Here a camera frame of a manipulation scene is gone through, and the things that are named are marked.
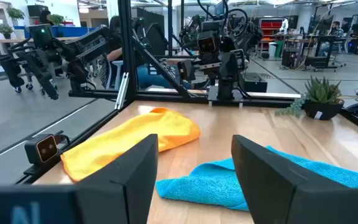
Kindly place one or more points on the black office desk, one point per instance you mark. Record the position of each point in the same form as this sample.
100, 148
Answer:
322, 60

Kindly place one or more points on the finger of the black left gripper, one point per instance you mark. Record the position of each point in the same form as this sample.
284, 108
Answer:
233, 63
186, 70

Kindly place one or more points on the black aluminium table frame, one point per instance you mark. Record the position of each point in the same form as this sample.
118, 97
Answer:
126, 46

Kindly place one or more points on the orange microfiber towel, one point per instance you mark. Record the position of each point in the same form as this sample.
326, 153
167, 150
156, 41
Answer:
135, 133

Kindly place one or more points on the mesh office chair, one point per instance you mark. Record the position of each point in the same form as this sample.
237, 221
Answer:
104, 73

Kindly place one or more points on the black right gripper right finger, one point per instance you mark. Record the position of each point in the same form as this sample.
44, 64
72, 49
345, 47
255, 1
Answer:
266, 186

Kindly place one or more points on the black box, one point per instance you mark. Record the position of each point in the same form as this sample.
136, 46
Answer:
255, 84

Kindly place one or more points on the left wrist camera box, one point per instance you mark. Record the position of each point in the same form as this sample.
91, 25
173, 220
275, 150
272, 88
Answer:
207, 45

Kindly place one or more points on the blue partition panel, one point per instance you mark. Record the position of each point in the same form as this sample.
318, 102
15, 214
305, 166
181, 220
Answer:
70, 31

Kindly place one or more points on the person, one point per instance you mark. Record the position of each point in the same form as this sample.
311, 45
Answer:
45, 17
154, 79
336, 31

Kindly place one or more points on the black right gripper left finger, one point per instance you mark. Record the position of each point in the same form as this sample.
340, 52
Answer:
126, 186

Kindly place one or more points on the white waste bin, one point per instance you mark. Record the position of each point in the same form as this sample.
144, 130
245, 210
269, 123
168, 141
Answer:
272, 49

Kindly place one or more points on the green waste bin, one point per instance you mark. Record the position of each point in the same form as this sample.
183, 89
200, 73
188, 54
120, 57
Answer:
280, 49

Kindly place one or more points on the background black robot arm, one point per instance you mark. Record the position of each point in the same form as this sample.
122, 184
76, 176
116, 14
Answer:
39, 67
85, 43

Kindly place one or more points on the silver frame bracket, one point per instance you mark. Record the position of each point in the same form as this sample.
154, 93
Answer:
121, 91

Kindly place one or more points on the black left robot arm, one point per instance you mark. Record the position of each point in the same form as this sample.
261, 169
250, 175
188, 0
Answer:
227, 90

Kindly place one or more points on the potted green succulent plant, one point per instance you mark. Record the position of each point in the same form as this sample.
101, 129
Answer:
322, 109

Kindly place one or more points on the red shelf unit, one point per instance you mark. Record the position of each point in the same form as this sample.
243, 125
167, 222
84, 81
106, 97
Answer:
270, 26

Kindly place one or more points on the green potted office plant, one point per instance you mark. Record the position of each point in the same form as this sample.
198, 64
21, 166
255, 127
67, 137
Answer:
5, 29
15, 14
56, 19

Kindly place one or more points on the black rounded frame foot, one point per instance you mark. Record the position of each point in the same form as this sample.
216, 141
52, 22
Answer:
356, 109

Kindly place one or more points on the small black table-level camera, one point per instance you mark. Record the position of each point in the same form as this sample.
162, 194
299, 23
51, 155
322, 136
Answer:
40, 149

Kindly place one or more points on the blue microfiber towel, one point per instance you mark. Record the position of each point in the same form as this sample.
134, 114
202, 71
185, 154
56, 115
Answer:
204, 186

